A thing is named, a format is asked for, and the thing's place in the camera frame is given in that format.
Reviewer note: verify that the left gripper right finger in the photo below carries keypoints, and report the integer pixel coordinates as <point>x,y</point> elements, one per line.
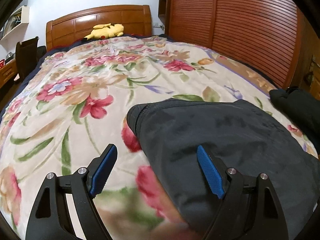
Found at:
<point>249,207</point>

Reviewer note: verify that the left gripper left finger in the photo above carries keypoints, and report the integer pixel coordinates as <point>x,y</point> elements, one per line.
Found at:
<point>50,218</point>

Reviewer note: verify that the black jacket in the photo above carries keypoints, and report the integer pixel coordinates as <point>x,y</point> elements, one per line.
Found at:
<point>242,136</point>

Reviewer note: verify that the black folded garment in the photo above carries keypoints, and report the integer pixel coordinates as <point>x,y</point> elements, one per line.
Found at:
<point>301,108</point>

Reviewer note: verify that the floral bed blanket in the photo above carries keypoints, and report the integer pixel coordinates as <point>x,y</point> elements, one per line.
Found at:
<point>77,104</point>

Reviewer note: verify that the wooden desk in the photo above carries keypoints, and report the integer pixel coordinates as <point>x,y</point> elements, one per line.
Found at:
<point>7,72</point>

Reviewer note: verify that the red basket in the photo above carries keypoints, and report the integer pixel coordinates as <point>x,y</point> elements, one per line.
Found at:
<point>2,63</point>

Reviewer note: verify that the dark wooden chair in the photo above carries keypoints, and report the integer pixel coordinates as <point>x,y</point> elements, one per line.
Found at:
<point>27,56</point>

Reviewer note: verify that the wooden louvered wardrobe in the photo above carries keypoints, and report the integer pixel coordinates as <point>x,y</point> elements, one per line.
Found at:
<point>272,36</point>

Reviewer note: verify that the yellow plush toy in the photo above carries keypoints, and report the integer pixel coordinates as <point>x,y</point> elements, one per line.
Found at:
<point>104,31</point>

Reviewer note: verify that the wooden headboard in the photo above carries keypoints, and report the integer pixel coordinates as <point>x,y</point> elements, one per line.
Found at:
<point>64,31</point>

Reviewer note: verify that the white wall shelf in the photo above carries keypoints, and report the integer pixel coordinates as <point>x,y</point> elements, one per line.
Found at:
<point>18,19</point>

